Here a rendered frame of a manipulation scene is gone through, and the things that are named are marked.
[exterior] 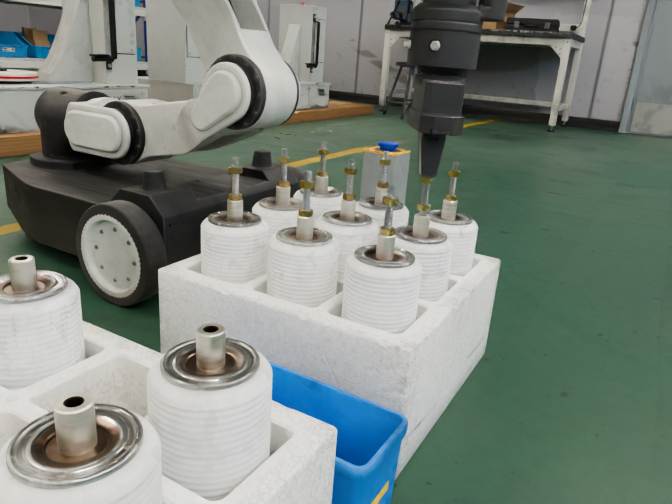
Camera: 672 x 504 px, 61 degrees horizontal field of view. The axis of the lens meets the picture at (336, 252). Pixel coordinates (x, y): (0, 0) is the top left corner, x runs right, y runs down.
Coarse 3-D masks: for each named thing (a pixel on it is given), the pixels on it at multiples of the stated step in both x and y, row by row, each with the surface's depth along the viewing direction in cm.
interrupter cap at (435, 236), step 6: (396, 228) 82; (402, 228) 82; (408, 228) 82; (432, 228) 83; (396, 234) 79; (402, 234) 79; (408, 234) 81; (432, 234) 81; (438, 234) 80; (444, 234) 80; (408, 240) 77; (414, 240) 77; (420, 240) 77; (426, 240) 78; (432, 240) 78; (438, 240) 78; (444, 240) 78
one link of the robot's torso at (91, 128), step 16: (80, 112) 129; (96, 112) 127; (112, 112) 125; (64, 128) 133; (80, 128) 130; (96, 128) 127; (112, 128) 125; (128, 128) 125; (80, 144) 132; (96, 144) 129; (112, 144) 126; (128, 144) 126
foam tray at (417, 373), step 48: (192, 288) 78; (240, 288) 76; (336, 288) 82; (480, 288) 86; (192, 336) 81; (240, 336) 76; (288, 336) 72; (336, 336) 68; (384, 336) 66; (432, 336) 69; (480, 336) 94; (336, 384) 70; (384, 384) 66; (432, 384) 74
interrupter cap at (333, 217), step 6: (336, 210) 89; (324, 216) 85; (330, 216) 85; (336, 216) 86; (360, 216) 87; (366, 216) 87; (330, 222) 83; (336, 222) 82; (342, 222) 83; (348, 222) 83; (354, 222) 83; (360, 222) 84; (366, 222) 83
